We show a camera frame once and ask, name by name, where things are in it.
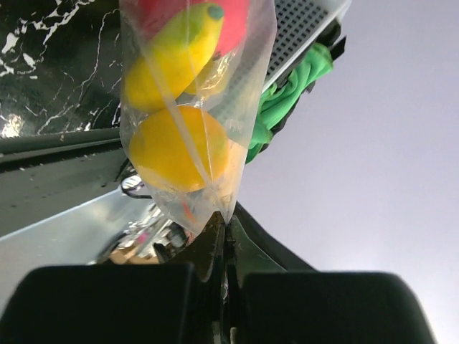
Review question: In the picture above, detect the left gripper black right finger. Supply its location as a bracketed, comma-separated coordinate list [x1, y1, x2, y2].
[226, 203, 316, 288]

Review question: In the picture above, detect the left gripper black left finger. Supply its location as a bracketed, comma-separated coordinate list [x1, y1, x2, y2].
[153, 211, 226, 282]

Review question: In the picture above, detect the clear zip top bag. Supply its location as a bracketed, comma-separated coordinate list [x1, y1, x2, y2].
[120, 1, 277, 234]

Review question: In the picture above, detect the orange fake fruit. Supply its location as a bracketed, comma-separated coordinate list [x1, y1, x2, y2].
[128, 105, 230, 193]

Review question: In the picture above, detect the yellow fake banana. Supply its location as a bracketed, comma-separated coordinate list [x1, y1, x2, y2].
[123, 2, 224, 112]

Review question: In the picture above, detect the red fake fruit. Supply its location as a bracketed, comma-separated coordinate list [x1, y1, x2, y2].
[137, 0, 250, 57]

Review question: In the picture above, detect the green cloth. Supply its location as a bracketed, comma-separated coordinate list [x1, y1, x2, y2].
[245, 43, 333, 163]

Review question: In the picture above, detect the white plastic basket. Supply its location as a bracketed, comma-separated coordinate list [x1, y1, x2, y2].
[263, 0, 352, 90]

